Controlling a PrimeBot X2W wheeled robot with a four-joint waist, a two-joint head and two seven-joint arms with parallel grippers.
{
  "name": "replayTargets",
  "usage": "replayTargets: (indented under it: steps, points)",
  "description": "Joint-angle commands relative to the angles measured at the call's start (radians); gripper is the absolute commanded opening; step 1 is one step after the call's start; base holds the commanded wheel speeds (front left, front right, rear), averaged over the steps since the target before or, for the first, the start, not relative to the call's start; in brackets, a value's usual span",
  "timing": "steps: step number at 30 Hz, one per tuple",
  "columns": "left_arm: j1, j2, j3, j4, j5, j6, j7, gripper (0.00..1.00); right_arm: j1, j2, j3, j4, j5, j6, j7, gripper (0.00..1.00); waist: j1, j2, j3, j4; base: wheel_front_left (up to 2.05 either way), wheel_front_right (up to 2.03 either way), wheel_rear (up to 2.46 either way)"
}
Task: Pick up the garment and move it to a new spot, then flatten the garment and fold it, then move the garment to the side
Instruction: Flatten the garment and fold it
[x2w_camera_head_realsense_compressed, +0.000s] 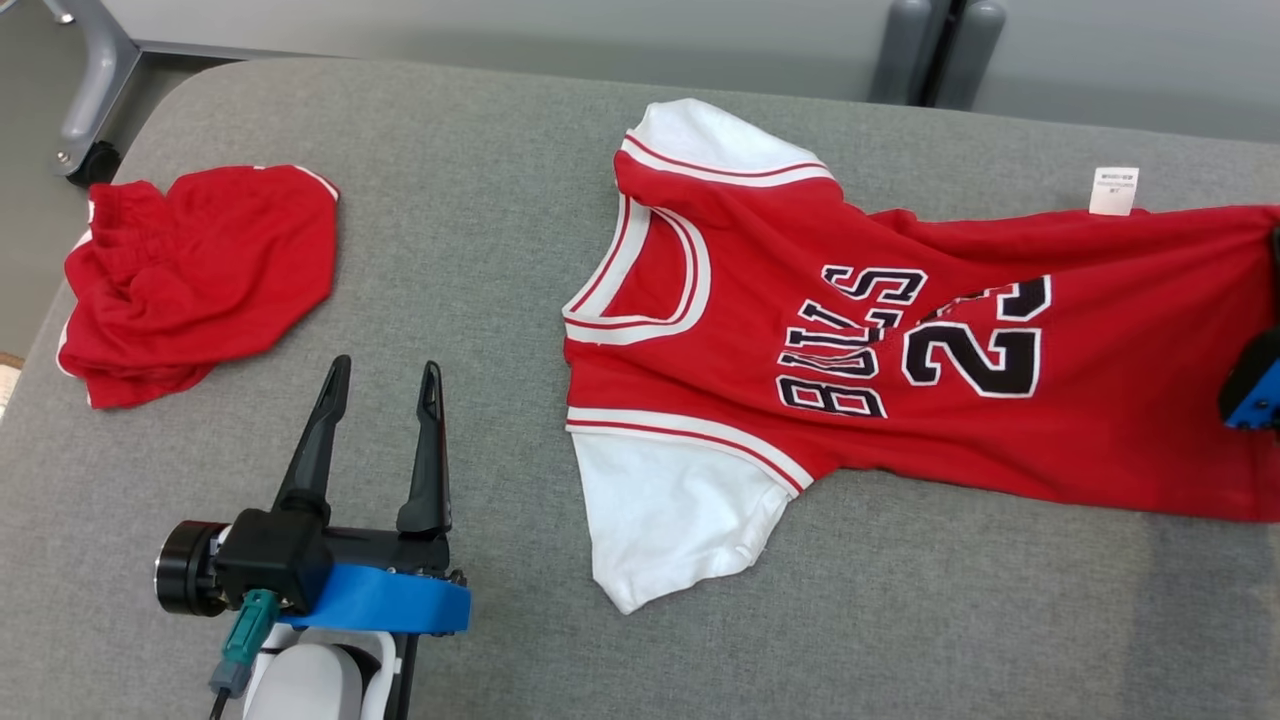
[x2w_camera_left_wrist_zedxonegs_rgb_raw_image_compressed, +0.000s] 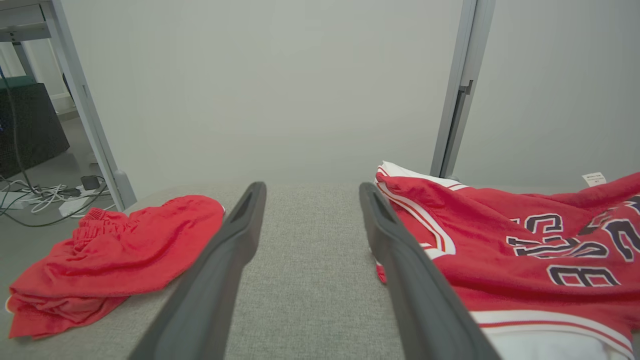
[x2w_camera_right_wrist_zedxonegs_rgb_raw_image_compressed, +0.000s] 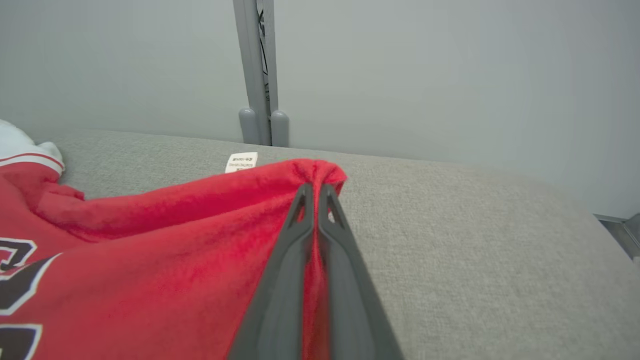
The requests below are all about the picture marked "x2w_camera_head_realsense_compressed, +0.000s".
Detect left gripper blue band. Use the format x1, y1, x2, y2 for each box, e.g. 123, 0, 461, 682
154, 354, 472, 637

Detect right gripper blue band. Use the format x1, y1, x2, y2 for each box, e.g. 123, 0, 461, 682
1216, 227, 1280, 434

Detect red shorts white trim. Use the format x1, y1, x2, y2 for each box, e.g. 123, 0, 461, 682
55, 164, 342, 411

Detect red Bulls jersey white sleeves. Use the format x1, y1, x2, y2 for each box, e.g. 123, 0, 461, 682
561, 97, 1280, 616

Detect grey fabric padded surface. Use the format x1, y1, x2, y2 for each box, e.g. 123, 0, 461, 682
0, 56, 1280, 720

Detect black caster wheel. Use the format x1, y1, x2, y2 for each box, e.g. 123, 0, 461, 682
67, 141, 124, 189

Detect left cable teal connector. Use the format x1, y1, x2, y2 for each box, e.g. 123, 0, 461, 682
207, 587, 282, 720

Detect grey metal frame leg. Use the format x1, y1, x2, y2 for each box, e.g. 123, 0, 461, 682
40, 0, 333, 187

